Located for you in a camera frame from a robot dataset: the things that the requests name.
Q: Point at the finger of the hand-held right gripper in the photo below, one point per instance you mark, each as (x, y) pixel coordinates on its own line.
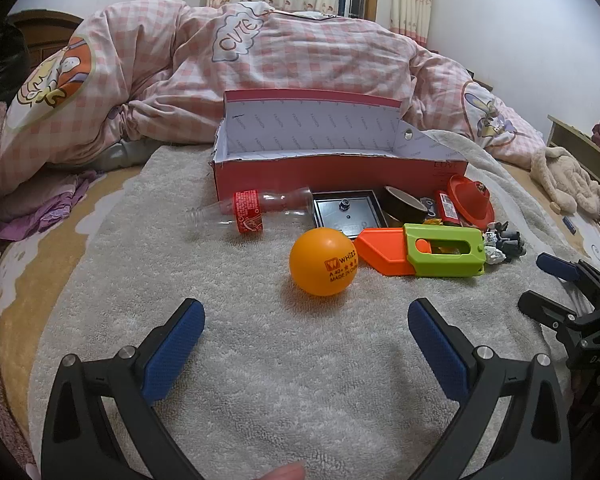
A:
(555, 265)
(545, 310)

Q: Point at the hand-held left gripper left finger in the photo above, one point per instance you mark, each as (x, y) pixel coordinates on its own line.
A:
(175, 350)

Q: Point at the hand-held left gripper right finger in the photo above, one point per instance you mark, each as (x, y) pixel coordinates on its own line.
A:
(437, 350)

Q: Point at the black and white toy figure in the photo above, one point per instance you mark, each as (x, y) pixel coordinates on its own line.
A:
(505, 244)

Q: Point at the orange and green toy knife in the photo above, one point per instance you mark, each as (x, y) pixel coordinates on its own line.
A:
(430, 252)

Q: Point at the red round plastic disc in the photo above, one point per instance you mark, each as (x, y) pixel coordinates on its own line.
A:
(467, 202)

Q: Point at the orange ping-pong ball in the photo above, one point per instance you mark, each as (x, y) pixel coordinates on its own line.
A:
(324, 261)

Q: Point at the clear plastic bottle red label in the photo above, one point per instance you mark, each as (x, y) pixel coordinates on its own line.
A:
(250, 207)

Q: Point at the red cardboard shoebox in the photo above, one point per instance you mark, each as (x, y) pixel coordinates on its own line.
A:
(330, 180)

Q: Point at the small blue item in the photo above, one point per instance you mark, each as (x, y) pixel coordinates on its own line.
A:
(569, 225)

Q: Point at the beige plush toy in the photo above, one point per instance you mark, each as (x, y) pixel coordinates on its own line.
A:
(565, 180)

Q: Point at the grey fleece towel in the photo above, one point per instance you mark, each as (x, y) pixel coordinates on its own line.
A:
(280, 350)

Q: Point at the red lighter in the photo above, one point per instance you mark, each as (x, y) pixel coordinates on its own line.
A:
(447, 207)

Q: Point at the wooden bedside shelf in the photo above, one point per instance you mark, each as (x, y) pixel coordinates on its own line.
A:
(572, 135)

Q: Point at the brown tape roll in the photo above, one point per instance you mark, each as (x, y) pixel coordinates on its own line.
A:
(402, 205)

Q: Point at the square metal tin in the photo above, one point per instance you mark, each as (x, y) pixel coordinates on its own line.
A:
(345, 212)

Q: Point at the purple cloth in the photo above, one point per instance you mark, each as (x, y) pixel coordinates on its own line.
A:
(55, 205)

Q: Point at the pink checked duvet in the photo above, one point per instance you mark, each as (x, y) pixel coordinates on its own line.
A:
(305, 55)

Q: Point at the dark wooden headboard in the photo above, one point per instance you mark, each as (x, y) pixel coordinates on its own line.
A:
(45, 35)

